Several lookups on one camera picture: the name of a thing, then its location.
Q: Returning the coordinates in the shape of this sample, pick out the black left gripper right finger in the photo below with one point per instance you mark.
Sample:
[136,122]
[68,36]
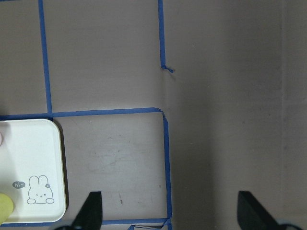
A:
[251,215]

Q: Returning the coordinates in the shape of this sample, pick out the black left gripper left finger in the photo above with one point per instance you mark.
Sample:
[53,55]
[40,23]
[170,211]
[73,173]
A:
[91,213]

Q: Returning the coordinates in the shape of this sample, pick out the cream serving tray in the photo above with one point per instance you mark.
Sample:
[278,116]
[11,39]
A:
[31,170]

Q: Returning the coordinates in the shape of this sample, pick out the yellow cup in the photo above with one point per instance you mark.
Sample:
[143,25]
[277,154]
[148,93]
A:
[6,207]

